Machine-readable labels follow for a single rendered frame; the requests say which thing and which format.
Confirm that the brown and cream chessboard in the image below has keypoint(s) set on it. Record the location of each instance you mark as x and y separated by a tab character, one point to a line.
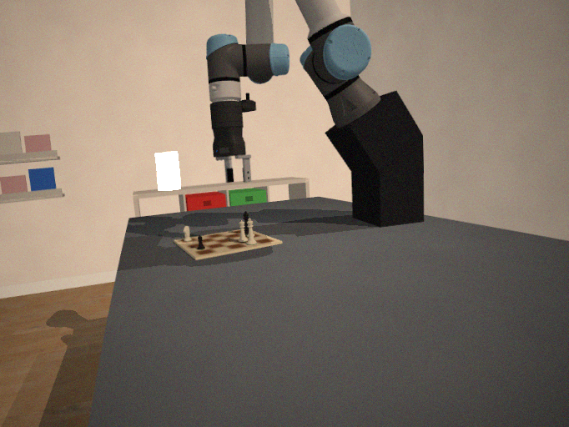
223	243

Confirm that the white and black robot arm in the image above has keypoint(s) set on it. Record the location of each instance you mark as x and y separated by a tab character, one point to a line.
336	44

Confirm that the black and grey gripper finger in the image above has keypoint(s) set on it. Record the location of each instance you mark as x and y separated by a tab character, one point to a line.
229	175
246	167

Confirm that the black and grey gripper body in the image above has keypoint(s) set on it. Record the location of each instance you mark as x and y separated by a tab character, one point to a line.
226	117

